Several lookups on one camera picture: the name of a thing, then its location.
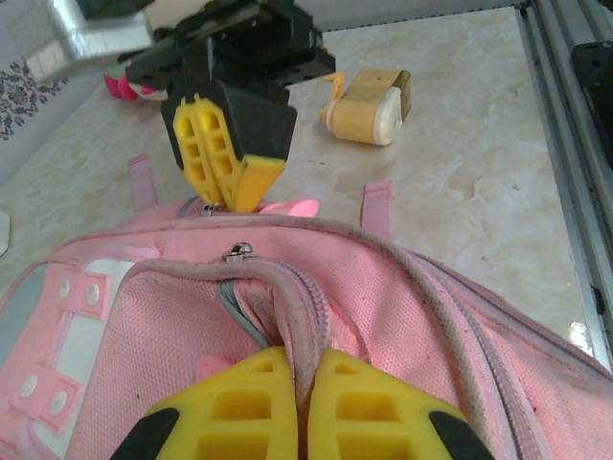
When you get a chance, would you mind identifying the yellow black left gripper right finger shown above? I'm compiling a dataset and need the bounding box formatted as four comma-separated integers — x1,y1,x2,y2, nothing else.
309,348,497,460

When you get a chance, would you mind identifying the pink backpack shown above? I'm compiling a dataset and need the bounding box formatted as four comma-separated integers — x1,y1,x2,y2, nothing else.
0,152,613,460

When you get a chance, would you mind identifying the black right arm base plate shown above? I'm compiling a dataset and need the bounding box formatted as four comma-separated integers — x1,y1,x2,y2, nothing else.
571,41,613,172

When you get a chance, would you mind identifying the tan tape dispenser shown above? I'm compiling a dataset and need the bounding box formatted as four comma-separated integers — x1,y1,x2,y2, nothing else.
319,69,413,148

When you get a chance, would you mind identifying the white pink green plush toy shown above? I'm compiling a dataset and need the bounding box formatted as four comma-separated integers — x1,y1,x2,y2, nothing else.
102,64,169,103

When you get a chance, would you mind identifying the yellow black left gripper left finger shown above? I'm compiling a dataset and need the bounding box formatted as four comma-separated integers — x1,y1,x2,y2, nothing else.
108,347,299,460

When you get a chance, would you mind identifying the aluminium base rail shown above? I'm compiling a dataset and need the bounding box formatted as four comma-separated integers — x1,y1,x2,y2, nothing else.
514,0,613,370

